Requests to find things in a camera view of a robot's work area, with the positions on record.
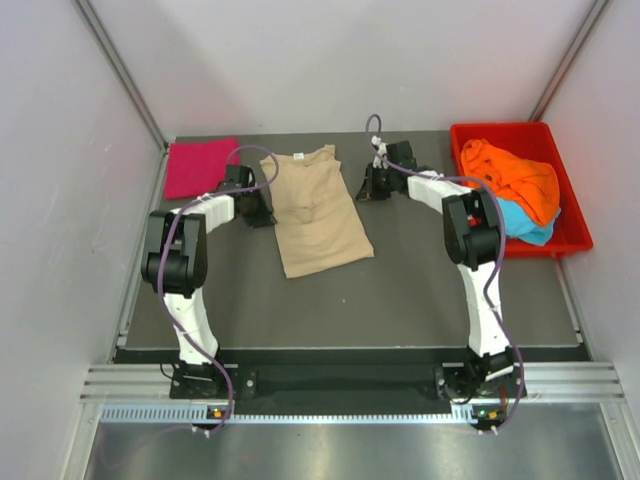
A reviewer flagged beige t shirt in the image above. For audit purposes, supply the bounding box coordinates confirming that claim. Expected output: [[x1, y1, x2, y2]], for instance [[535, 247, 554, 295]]
[[260, 145, 374, 279]]

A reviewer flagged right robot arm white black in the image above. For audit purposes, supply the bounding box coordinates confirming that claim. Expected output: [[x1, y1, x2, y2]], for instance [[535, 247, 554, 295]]
[[356, 135, 515, 402]]

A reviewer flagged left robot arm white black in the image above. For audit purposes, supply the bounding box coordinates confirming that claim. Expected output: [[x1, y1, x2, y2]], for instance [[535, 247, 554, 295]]
[[141, 165, 275, 399]]

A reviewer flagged folded pink t shirt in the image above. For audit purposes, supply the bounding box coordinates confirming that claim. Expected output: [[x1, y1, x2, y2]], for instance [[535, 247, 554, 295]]
[[163, 137, 239, 200]]

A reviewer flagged blue t shirt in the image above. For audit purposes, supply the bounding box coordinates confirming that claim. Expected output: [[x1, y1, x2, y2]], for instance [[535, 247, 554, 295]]
[[498, 198, 561, 246]]

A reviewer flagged orange t shirt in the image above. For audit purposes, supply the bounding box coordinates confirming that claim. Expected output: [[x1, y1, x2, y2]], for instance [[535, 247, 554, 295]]
[[460, 139, 560, 227]]

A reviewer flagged red plastic bin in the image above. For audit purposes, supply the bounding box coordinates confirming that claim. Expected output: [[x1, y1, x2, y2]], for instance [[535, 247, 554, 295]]
[[448, 121, 595, 260]]

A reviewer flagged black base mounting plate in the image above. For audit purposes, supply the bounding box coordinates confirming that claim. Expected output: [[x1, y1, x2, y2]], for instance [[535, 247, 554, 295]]
[[169, 362, 521, 404]]

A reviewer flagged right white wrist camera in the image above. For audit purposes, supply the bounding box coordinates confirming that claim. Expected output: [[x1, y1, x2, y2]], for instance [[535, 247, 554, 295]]
[[370, 135, 387, 168]]

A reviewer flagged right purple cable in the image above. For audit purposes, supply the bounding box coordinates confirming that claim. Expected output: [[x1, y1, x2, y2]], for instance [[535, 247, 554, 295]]
[[364, 113, 526, 436]]

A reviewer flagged purple cable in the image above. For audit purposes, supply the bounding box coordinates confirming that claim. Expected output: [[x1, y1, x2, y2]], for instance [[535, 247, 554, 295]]
[[364, 113, 526, 436], [97, 144, 280, 469]]

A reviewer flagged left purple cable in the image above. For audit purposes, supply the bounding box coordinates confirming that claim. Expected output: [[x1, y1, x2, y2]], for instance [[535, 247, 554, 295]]
[[97, 144, 280, 469]]

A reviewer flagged grey slotted cable duct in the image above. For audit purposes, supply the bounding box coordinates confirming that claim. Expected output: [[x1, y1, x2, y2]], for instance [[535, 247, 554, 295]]
[[100, 403, 477, 425]]

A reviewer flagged left aluminium frame post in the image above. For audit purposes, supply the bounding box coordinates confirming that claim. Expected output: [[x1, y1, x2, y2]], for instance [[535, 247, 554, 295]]
[[70, 0, 168, 152]]

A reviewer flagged aluminium frame post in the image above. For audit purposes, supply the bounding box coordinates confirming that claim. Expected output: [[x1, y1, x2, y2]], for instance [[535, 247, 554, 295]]
[[70, 0, 168, 152], [528, 0, 613, 122]]

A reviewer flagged right aluminium frame post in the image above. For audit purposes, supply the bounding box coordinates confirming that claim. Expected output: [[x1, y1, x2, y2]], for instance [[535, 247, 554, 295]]
[[528, 0, 613, 122]]

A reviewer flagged aluminium rail profile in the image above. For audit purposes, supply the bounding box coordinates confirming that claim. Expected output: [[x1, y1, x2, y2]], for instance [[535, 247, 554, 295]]
[[80, 362, 625, 403]]

